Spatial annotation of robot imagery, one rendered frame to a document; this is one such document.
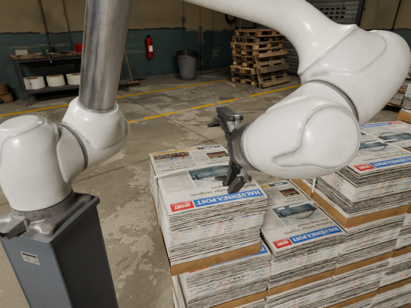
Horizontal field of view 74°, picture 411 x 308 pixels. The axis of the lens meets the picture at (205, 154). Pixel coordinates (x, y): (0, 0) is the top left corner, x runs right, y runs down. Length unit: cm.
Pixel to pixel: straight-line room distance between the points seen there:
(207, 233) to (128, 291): 120
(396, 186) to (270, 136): 86
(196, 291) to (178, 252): 18
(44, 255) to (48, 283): 12
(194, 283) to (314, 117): 70
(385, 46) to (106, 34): 56
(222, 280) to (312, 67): 70
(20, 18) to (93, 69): 630
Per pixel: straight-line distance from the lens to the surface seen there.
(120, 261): 210
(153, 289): 190
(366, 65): 44
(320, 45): 44
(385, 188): 113
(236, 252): 88
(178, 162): 93
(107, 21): 72
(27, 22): 707
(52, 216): 84
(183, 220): 72
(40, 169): 77
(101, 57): 75
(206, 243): 81
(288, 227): 105
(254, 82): 722
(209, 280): 92
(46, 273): 94
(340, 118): 33
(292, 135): 32
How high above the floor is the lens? 149
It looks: 26 degrees down
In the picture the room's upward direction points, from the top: straight up
